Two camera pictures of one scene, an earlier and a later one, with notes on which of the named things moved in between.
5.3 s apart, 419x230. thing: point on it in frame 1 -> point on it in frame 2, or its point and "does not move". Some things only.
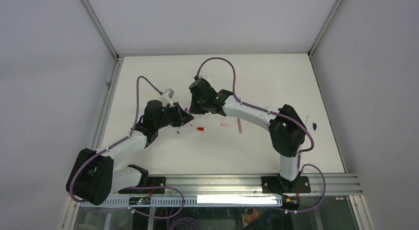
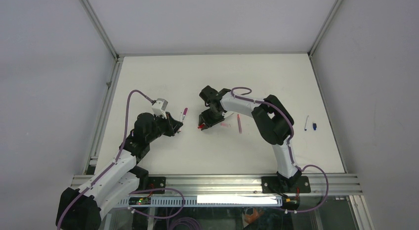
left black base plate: (153, 181) does not move
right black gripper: (193, 110) -> (203, 118)
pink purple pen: (240, 127) does not move
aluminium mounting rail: (188, 185) does not move
